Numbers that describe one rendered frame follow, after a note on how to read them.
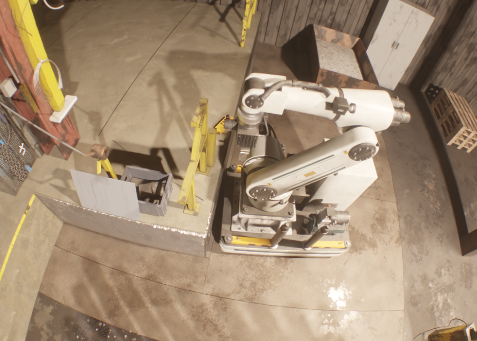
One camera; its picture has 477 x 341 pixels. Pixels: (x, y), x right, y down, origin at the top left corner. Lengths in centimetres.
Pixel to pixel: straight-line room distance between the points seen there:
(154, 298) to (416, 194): 381
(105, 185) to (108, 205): 23
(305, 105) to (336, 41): 412
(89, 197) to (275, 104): 162
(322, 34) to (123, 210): 467
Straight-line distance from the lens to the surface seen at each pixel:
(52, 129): 252
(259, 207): 228
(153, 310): 274
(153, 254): 282
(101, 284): 292
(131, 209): 210
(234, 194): 266
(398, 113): 174
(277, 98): 141
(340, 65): 458
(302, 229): 268
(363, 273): 324
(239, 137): 160
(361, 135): 159
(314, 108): 148
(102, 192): 211
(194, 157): 174
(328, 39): 547
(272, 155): 195
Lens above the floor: 268
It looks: 55 degrees down
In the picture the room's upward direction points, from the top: 11 degrees clockwise
